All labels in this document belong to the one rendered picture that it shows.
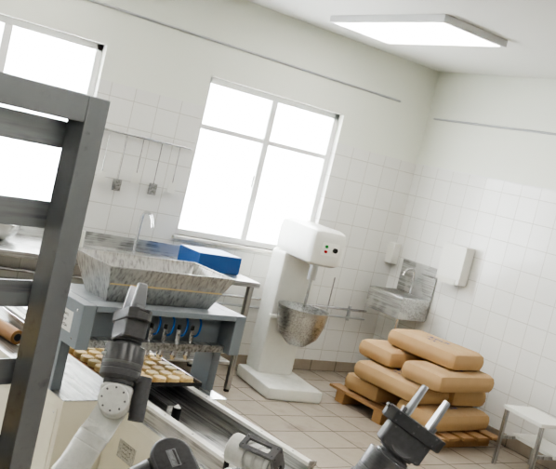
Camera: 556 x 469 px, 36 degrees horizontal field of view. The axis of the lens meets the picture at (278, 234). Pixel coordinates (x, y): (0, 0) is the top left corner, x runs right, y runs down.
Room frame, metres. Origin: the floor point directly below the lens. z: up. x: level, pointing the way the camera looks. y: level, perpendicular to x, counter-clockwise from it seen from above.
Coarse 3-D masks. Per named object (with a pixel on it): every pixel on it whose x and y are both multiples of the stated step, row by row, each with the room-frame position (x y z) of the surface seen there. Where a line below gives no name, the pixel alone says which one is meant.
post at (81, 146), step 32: (96, 128) 0.93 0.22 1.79; (64, 160) 0.92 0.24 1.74; (96, 160) 0.93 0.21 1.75; (64, 192) 0.92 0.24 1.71; (64, 224) 0.91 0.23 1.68; (64, 256) 0.92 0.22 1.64; (32, 288) 0.93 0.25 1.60; (64, 288) 0.93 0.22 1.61; (32, 320) 0.92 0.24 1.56; (32, 352) 0.91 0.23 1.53; (32, 384) 0.92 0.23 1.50; (32, 416) 0.92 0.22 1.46; (0, 448) 0.93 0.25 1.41; (32, 448) 0.93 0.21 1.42
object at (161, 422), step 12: (12, 312) 3.68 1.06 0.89; (156, 408) 2.81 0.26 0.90; (144, 420) 2.82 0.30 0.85; (156, 420) 2.77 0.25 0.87; (168, 420) 2.72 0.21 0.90; (168, 432) 2.71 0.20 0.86; (180, 432) 2.66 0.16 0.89; (192, 432) 2.65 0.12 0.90; (192, 444) 2.61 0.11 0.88; (204, 444) 2.57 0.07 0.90; (204, 456) 2.56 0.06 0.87; (216, 456) 2.51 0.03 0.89; (216, 468) 2.50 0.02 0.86
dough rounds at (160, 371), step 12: (72, 348) 3.22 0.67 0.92; (96, 348) 3.31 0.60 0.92; (84, 360) 3.14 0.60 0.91; (96, 360) 3.13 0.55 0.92; (144, 360) 3.31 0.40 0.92; (156, 360) 3.34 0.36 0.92; (96, 372) 3.04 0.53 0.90; (144, 372) 3.18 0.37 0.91; (156, 372) 3.16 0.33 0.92; (168, 372) 3.20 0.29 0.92; (180, 372) 3.24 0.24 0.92
